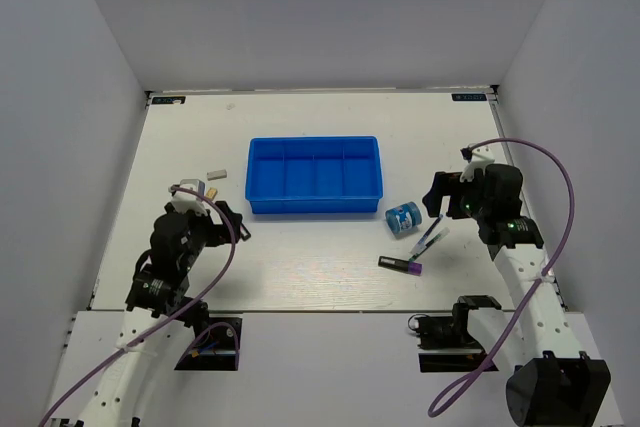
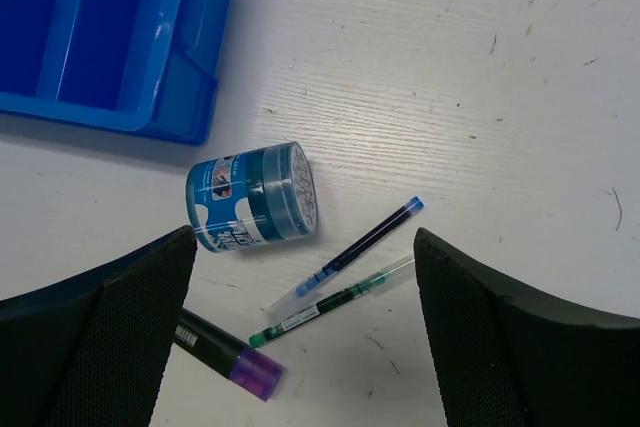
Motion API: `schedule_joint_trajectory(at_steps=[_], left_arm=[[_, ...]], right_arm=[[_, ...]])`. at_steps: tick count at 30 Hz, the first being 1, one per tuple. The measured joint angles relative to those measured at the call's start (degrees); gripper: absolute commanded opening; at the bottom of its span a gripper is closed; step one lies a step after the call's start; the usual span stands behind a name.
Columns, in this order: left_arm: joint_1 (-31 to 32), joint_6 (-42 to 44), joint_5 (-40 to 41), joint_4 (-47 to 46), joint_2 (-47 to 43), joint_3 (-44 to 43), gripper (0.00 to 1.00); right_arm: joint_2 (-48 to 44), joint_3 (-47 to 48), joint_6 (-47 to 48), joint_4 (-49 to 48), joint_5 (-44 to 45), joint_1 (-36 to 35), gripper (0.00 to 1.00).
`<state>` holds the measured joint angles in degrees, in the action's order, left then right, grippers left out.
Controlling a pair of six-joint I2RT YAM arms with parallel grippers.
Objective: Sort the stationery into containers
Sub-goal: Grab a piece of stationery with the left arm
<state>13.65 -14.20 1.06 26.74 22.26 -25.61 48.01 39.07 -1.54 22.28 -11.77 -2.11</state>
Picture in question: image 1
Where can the right table corner label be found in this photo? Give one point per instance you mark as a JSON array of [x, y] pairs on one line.
[[469, 97]]

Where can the grey white eraser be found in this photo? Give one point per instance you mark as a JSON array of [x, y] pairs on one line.
[[217, 174]]

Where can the green ink pen refill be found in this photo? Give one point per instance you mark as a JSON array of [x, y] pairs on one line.
[[438, 237]]

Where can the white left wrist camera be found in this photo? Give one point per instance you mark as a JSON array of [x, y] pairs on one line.
[[187, 196]]

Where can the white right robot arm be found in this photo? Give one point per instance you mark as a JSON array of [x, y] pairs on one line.
[[552, 381]]

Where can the small tan wooden block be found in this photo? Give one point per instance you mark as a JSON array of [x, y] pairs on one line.
[[211, 193]]

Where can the blue labelled round jar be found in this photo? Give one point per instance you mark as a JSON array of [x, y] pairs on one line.
[[403, 218]]

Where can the blue ink pen refill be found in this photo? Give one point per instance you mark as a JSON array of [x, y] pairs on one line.
[[422, 241]]

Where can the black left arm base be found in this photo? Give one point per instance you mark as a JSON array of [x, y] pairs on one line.
[[217, 350]]

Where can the table corner label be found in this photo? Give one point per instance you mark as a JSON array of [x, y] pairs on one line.
[[469, 97], [168, 100]]

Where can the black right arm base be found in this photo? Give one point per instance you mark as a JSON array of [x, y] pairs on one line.
[[444, 343]]

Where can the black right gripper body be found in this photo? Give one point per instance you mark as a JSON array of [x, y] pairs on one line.
[[466, 200]]

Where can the left table corner label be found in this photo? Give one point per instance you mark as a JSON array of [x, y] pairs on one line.
[[168, 100]]

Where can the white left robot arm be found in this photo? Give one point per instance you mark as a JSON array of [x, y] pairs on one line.
[[156, 302]]

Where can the blue plastic divided tray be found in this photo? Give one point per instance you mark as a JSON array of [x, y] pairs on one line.
[[314, 175]]

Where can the purple capped black highlighter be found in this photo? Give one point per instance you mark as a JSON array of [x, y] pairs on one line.
[[400, 265]]

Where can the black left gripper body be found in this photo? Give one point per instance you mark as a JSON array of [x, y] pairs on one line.
[[205, 232]]

